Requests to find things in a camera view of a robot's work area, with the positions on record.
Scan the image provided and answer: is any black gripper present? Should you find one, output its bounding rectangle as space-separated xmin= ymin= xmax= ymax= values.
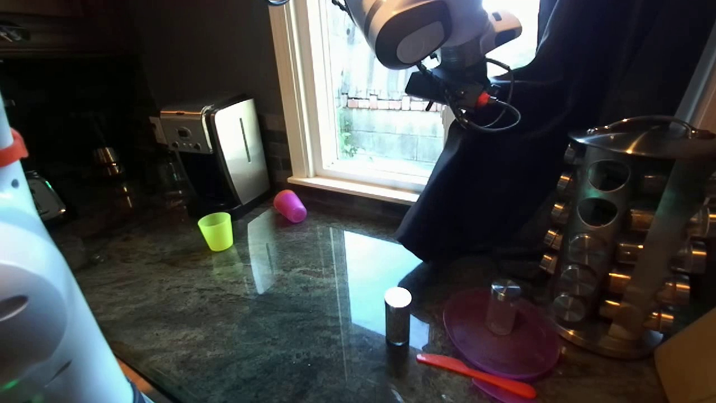
xmin=406 ymin=45 xmax=496 ymax=127

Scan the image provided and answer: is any dark navy curtain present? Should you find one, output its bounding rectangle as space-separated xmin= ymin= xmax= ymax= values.
xmin=395 ymin=0 xmax=716 ymax=263

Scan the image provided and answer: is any pink plastic cup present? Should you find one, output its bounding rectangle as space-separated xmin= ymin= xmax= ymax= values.
xmin=271 ymin=187 xmax=310 ymax=225

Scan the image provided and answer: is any square-topped silver grinder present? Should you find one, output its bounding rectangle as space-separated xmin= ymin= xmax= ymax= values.
xmin=485 ymin=278 xmax=523 ymax=337

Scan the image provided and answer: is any steel revolving spice rack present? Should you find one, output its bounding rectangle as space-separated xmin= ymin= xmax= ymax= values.
xmin=539 ymin=113 xmax=716 ymax=362

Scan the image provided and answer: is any silver cylindrical shaker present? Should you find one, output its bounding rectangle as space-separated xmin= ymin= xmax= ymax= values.
xmin=383 ymin=287 xmax=414 ymax=351

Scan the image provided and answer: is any stainless steel toaster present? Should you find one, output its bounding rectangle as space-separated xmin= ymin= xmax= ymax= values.
xmin=152 ymin=93 xmax=273 ymax=216

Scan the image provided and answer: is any purple plastic plate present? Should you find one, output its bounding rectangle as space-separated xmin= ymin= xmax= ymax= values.
xmin=442 ymin=287 xmax=565 ymax=380

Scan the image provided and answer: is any lime green plastic cup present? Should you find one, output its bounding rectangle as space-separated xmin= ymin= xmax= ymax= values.
xmin=197 ymin=211 xmax=236 ymax=256

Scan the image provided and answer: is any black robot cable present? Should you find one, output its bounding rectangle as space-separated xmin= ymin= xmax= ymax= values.
xmin=414 ymin=56 xmax=527 ymax=137

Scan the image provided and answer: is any white window frame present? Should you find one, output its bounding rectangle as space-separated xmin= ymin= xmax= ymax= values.
xmin=267 ymin=0 xmax=542 ymax=205

